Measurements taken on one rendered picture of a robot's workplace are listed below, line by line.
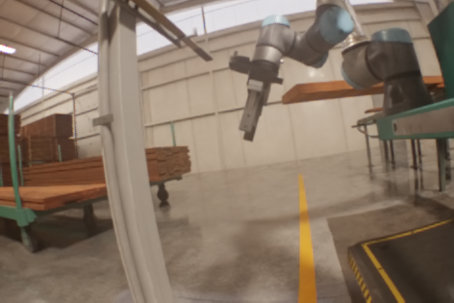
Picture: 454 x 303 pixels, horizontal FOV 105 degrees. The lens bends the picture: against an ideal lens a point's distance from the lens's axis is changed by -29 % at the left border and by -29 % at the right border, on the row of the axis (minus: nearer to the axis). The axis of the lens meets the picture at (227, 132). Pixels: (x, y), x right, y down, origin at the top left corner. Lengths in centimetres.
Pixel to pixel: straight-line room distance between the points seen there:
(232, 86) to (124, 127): 882
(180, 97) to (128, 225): 947
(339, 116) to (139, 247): 859
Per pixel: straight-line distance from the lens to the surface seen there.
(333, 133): 876
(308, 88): 118
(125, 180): 45
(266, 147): 874
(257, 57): 62
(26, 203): 214
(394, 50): 68
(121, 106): 45
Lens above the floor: 67
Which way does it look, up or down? 4 degrees up
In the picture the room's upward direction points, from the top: 8 degrees counter-clockwise
